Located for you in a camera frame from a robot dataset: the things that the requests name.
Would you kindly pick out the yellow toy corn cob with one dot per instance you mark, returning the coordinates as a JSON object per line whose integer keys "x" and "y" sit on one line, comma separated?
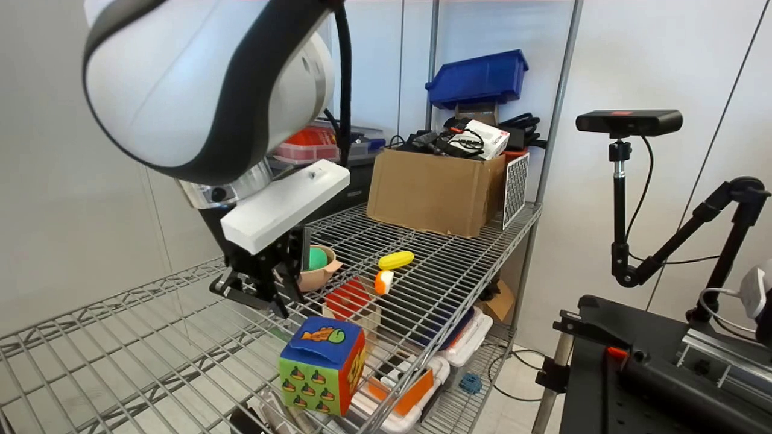
{"x": 395, "y": 259}

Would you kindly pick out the black camera on stand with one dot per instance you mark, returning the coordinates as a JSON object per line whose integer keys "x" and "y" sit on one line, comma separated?
{"x": 621, "y": 124}

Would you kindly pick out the white orange device lower shelf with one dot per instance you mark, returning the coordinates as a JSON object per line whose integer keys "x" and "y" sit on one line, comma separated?
{"x": 408, "y": 403}

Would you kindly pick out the tan plastic bowl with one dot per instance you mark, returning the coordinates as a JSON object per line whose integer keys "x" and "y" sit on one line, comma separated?
{"x": 308, "y": 281}

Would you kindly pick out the red and wood toy block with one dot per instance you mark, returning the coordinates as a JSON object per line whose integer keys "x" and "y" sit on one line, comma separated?
{"x": 352, "y": 301}

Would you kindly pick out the wire shelf rack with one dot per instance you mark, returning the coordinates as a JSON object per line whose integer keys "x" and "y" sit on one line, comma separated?
{"x": 172, "y": 357}

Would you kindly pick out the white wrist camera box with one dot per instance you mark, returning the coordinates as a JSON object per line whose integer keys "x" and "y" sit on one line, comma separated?
{"x": 281, "y": 206}

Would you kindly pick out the orange and white toy slice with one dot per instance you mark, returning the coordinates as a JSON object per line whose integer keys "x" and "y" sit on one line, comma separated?
{"x": 384, "y": 281}

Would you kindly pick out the cardboard box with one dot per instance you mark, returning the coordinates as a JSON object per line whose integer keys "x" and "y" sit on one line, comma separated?
{"x": 434, "y": 194}

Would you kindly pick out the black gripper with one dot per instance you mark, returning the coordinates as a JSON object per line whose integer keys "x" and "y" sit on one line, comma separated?
{"x": 263, "y": 281}

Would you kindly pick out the green ball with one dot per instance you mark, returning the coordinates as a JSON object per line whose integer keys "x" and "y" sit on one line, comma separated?
{"x": 316, "y": 259}

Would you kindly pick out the colourful soft fabric cube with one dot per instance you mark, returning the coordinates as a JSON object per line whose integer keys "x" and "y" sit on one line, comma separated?
{"x": 322, "y": 364}

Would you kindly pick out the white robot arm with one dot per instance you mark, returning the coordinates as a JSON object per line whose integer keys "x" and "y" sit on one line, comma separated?
{"x": 202, "y": 93}

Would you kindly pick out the blue storage bin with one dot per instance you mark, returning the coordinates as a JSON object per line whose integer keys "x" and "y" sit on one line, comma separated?
{"x": 487, "y": 77}

